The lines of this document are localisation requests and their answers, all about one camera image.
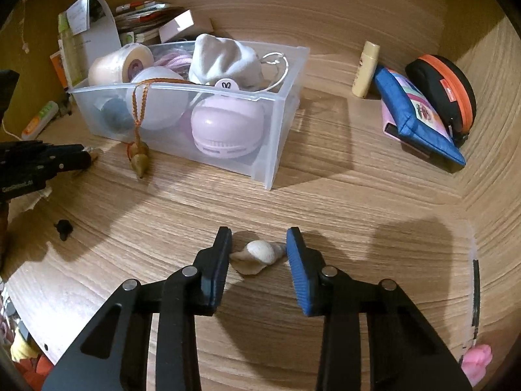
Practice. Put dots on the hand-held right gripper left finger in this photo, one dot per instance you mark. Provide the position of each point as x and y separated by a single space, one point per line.
217 271

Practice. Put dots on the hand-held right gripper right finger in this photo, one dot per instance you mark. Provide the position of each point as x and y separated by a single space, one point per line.
299 271

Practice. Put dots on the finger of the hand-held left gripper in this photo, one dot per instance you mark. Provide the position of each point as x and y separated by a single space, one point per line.
65 159

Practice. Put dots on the cream seashell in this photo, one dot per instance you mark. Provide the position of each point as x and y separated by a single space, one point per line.
256 252

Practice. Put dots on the clear plastic storage bin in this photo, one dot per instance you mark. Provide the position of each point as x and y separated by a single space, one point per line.
268 142

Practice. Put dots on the wooden desktop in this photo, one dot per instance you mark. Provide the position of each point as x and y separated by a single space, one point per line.
366 195

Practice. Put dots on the pink desktop vacuum cleaner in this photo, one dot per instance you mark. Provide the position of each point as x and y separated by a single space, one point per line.
228 122

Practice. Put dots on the green and orange tube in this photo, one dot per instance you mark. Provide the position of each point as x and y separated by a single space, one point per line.
38 120

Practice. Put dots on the small black cap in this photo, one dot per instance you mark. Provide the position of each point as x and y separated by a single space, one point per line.
63 228

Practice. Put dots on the orange book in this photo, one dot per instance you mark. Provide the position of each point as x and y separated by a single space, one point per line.
59 69

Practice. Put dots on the cream tape roll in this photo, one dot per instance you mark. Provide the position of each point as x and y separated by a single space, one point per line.
118 65

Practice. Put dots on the white ball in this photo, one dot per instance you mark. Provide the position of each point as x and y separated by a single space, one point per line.
163 102

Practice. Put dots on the white paper box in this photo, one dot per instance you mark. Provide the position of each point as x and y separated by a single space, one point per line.
104 36

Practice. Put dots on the white printed paper sheet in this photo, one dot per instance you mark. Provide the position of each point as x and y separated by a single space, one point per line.
78 14

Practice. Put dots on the stack of colourful booklets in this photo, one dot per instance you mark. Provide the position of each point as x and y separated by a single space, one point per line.
146 18

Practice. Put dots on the small white box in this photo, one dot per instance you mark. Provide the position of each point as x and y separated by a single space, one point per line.
183 26

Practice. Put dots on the white cloth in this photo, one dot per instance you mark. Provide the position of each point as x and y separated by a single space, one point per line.
224 59

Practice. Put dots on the blue zip pouch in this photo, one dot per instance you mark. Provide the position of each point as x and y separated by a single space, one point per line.
423 122

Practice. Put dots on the pink plush toy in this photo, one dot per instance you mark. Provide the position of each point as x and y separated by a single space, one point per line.
476 360

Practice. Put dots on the cream lotion tube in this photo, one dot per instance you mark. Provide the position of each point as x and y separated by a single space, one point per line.
366 69

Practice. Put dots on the black case with orange zip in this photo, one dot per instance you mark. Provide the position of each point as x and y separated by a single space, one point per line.
443 85

